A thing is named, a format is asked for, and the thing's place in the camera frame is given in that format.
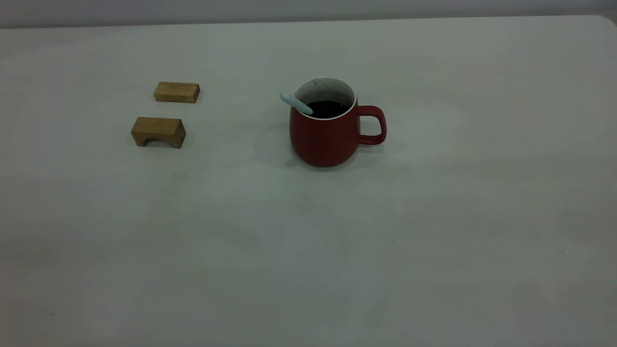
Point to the arched wooden block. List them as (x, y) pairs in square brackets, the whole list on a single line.
[(159, 129)]

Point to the red ceramic coffee mug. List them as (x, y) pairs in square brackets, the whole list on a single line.
[(328, 140)]

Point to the flat rectangular wooden block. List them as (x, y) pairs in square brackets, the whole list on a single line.
[(176, 92)]

